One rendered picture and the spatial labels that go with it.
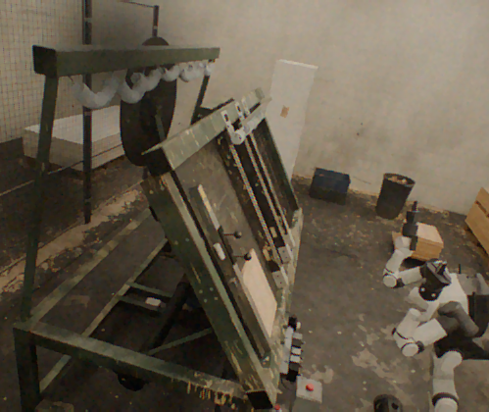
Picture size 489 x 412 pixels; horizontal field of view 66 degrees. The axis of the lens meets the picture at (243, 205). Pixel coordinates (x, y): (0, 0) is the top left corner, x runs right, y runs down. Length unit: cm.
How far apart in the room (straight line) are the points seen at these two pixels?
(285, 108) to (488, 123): 353
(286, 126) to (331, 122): 155
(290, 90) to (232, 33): 206
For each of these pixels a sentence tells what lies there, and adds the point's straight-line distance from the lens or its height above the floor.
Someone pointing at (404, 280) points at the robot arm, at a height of 118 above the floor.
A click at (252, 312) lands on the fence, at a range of 197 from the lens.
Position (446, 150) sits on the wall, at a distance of 757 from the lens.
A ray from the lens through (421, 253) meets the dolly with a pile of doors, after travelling 539.
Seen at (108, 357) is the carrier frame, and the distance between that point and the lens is 215.
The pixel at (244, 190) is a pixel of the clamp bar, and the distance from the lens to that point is 226.
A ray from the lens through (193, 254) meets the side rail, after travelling 156.
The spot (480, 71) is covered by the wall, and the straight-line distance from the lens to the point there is 746.
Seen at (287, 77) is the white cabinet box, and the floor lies 186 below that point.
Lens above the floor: 238
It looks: 25 degrees down
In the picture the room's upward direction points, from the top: 11 degrees clockwise
